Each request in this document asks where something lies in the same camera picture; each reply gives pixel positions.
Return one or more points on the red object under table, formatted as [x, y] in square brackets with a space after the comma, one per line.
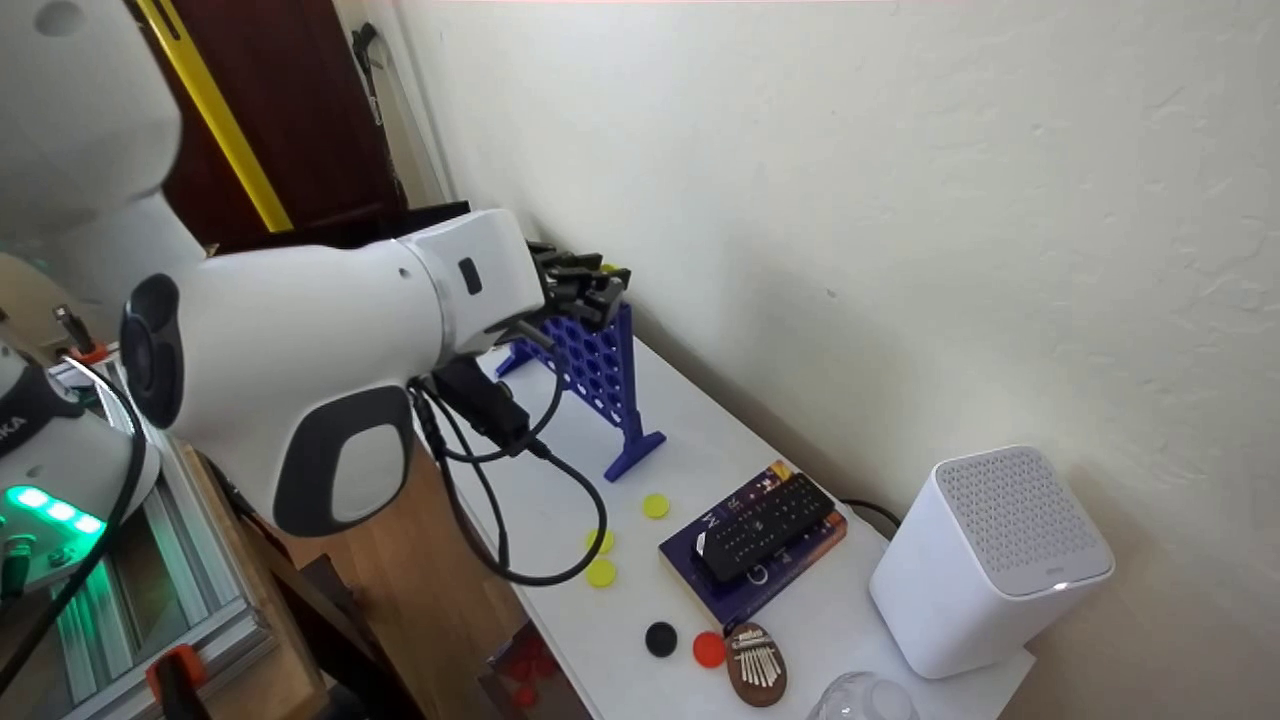
[535, 664]

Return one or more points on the clear glass dome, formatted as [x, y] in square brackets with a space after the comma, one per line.
[860, 700]

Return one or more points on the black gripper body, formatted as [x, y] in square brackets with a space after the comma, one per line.
[543, 285]

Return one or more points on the grey rounded machine housing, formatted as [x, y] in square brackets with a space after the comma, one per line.
[55, 464]

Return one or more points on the orange clamp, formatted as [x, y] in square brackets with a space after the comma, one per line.
[181, 664]

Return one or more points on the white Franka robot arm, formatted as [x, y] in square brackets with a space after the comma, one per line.
[304, 322]

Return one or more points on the white perforated speaker box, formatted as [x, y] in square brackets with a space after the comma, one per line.
[984, 574]

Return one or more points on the orange round chip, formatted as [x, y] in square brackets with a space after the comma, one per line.
[708, 648]

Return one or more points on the purple wooden game box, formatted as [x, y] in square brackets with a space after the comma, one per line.
[680, 555]

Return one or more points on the dark brown cabinet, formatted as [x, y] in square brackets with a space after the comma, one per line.
[333, 105]

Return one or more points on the black round chip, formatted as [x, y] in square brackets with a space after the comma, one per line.
[663, 636]

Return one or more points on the brown oval object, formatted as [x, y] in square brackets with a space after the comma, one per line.
[757, 664]

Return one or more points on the aluminium frame rail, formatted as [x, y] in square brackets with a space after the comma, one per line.
[185, 584]

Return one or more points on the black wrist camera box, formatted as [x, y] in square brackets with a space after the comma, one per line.
[483, 402]

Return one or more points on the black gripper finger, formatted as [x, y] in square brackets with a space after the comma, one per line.
[585, 309]
[585, 275]

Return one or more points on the blue gameboard with holes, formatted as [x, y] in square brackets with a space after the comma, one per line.
[603, 375]

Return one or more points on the black remote control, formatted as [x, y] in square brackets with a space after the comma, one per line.
[767, 526]

